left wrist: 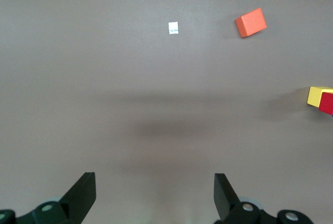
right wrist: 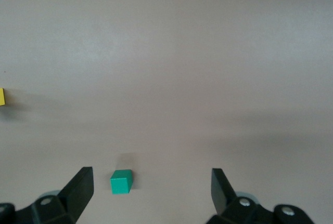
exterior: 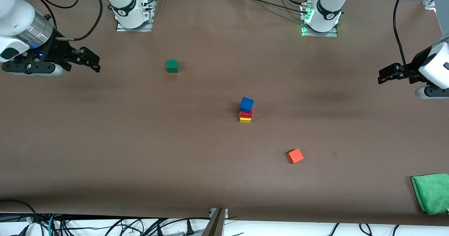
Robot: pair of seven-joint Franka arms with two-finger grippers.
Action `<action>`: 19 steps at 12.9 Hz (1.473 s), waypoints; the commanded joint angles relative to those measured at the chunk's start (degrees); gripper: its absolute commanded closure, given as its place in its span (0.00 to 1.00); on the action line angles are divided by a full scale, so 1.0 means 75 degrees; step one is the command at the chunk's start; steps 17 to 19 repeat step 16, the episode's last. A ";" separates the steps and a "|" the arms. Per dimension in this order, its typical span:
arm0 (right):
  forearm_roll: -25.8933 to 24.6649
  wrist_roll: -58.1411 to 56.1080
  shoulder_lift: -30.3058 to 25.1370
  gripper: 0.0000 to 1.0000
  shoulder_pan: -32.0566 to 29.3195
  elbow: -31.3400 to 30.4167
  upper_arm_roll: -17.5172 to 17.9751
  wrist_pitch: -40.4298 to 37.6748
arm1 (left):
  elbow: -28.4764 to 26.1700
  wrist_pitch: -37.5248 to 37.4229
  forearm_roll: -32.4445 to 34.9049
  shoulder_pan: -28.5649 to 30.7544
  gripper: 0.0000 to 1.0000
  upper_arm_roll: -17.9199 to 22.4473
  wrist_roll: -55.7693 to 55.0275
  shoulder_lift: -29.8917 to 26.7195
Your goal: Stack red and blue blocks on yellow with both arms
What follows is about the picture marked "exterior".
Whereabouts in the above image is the blue wooden block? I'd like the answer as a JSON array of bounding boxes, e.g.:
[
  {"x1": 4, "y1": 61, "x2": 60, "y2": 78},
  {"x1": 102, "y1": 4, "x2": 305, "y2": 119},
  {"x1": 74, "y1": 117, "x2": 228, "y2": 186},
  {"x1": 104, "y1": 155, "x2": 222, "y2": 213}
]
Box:
[{"x1": 239, "y1": 97, "x2": 254, "y2": 114}]

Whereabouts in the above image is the orange wooden block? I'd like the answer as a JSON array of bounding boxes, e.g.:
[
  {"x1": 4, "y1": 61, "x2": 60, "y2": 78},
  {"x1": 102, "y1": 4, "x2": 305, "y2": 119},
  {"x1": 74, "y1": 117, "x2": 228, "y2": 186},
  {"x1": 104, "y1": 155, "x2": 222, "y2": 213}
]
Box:
[{"x1": 286, "y1": 148, "x2": 304, "y2": 164}]

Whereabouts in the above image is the green folded cloth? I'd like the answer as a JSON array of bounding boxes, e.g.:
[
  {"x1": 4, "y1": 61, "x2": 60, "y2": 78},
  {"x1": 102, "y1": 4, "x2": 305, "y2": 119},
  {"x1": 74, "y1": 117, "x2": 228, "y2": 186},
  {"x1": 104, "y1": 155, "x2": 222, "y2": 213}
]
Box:
[{"x1": 411, "y1": 173, "x2": 449, "y2": 215}]

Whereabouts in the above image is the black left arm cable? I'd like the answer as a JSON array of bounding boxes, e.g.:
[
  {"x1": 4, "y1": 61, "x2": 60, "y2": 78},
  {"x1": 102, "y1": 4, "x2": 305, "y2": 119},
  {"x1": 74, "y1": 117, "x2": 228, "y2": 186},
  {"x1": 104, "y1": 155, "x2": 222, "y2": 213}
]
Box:
[{"x1": 393, "y1": 0, "x2": 411, "y2": 72}]

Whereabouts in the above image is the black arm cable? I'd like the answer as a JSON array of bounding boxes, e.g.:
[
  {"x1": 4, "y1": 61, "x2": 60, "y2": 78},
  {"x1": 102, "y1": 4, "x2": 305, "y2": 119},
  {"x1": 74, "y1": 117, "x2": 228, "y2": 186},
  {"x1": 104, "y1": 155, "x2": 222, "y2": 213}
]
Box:
[
  {"x1": 55, "y1": 0, "x2": 103, "y2": 41},
  {"x1": 393, "y1": 0, "x2": 411, "y2": 72}
]

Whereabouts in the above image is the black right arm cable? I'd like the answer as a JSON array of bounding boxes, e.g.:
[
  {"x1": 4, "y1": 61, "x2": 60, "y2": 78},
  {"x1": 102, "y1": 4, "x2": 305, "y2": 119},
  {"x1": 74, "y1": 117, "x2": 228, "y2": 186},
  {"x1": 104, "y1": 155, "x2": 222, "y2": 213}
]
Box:
[{"x1": 55, "y1": 0, "x2": 103, "y2": 41}]

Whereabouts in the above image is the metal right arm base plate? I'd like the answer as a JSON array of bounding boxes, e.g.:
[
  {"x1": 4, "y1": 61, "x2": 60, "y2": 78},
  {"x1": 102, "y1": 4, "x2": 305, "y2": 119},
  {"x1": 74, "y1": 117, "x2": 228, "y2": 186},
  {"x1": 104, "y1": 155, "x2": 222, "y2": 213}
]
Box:
[{"x1": 116, "y1": 0, "x2": 156, "y2": 32}]

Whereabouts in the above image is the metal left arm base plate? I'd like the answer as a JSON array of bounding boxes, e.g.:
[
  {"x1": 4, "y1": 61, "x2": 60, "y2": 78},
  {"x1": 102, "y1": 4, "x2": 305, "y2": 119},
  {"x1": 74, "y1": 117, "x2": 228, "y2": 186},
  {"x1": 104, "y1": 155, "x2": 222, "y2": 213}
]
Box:
[{"x1": 300, "y1": 2, "x2": 339, "y2": 38}]

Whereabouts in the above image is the black cable on table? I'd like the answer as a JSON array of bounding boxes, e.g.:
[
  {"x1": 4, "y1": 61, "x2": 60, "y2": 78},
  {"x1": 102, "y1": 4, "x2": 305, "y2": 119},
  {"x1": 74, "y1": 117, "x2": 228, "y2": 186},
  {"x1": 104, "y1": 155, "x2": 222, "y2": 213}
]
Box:
[{"x1": 240, "y1": 0, "x2": 310, "y2": 16}]

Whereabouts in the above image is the black looped floor cable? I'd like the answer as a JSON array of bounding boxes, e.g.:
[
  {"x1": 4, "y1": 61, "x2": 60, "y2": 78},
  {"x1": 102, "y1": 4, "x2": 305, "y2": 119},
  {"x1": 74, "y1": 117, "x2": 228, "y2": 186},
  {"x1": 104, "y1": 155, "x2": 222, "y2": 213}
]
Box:
[{"x1": 0, "y1": 200, "x2": 40, "y2": 227}]

